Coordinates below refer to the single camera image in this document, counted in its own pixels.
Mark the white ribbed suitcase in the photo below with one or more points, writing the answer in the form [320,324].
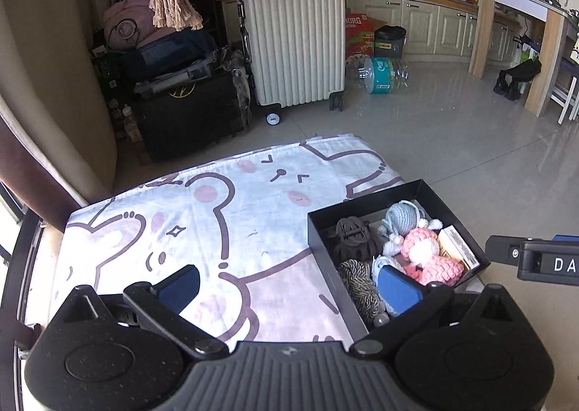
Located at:
[294,44]

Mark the brown hair claw clip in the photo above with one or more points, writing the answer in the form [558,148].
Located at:
[355,239]

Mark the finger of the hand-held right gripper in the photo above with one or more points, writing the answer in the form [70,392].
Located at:
[566,237]
[500,250]

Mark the dark blue bag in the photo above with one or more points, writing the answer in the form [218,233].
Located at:
[167,53]

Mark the wooden desk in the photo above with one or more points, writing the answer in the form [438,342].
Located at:
[549,44]

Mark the white chair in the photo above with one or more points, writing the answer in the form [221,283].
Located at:
[565,96]

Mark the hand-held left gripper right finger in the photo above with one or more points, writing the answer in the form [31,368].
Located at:
[398,291]

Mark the brown curtain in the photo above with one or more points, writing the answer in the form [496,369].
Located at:
[31,171]

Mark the grey crochet mouse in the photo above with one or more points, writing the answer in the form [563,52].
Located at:
[402,216]

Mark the bear printed blanket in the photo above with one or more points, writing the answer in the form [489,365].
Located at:
[253,212]

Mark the pink white crochet doll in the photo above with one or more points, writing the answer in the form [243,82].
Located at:
[425,252]

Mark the black waste bin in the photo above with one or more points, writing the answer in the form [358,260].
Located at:
[390,42]

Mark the red cardboard carton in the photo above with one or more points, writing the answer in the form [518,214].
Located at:
[359,37]

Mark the beige curtain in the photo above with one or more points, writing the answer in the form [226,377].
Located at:
[45,53]

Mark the black window frame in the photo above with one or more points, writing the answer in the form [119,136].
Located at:
[25,266]

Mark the black cardboard box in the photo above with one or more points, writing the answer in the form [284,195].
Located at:
[323,234]

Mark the shrink-wrapped water bottle pack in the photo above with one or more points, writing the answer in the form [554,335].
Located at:
[382,76]

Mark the black hard case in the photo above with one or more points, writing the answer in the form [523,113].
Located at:
[185,121]

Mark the small plastic bottle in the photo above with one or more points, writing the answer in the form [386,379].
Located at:
[131,126]

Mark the clear plastic bag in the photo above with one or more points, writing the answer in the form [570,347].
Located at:
[237,85]

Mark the cream kitchen cabinets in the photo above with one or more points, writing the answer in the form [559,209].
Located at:
[434,26]

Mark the yellow tissue pack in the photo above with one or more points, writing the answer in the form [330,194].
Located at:
[457,246]

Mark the pink bag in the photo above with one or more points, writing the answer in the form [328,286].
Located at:
[126,24]

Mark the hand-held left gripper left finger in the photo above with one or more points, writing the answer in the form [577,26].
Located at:
[178,289]

